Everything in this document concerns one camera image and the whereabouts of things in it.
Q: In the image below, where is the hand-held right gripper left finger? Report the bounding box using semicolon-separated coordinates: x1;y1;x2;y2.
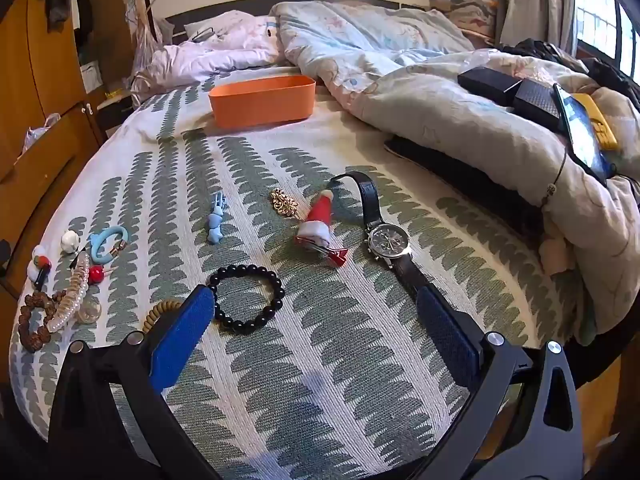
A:
47;284;221;480

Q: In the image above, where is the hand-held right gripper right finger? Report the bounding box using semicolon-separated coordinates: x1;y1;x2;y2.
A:
416;286;586;480

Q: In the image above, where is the pearl hair claw clip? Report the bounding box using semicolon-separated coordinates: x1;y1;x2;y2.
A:
47;252;91;333

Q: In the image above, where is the white plush hair clip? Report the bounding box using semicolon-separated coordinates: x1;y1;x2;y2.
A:
27;245;52;292

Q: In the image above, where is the black leather wristwatch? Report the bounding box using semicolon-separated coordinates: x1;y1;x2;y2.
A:
330;171;436;306

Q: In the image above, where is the green patterned bedspread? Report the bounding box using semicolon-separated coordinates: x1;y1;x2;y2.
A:
10;80;586;480

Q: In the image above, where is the brown beaded scrunchie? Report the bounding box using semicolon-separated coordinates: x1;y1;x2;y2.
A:
17;290;68;353

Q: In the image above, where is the dark cloth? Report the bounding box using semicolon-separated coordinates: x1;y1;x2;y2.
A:
385;135;551;246

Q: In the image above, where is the red santa hat hair clip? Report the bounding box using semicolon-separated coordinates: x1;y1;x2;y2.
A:
295;190;348;267

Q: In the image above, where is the black smartphone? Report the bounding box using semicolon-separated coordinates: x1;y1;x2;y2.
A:
552;83;616;181

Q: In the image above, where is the orange plastic box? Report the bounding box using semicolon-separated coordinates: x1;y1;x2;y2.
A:
207;74;317;130

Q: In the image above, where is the plastic bag in drawer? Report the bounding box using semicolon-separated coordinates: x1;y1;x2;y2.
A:
22;114;61;153

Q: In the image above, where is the textured black box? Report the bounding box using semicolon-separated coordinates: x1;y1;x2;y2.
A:
512;79;563;133

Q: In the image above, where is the smooth black box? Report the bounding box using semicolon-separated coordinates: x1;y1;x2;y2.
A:
457;66;526;107

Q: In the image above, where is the yellow case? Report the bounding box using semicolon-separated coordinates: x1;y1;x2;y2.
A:
570;92;621;152

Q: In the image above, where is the pink crumpled blanket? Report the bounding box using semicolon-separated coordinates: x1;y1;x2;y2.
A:
130;10;291;96

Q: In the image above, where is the wooden wardrobe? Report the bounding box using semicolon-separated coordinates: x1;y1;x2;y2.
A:
0;0;136;301

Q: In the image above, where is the dark clothes pile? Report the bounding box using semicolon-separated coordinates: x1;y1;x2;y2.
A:
500;37;640;106

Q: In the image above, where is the hanging plastic bag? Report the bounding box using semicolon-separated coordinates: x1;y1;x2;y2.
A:
122;0;166;76

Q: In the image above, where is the dark headboard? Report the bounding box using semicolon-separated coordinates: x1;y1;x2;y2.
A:
165;0;436;46

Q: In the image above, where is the patterned pillow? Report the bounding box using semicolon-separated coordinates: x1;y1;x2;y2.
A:
430;0;498;41

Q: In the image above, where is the grey curtain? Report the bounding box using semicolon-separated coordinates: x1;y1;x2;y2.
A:
497;0;578;53

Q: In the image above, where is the window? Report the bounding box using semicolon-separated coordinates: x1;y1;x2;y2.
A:
575;0;640;81

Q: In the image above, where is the tan wooden bead bracelet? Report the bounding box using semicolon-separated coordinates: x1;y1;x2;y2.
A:
142;299;186;335

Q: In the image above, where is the black bead bracelet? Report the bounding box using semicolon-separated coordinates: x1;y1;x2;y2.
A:
206;264;286;336

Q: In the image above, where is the light blue ring bracelet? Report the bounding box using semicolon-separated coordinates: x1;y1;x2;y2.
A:
89;226;130;263

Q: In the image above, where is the brown cord bracelet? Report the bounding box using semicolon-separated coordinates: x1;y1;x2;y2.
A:
542;150;568;208

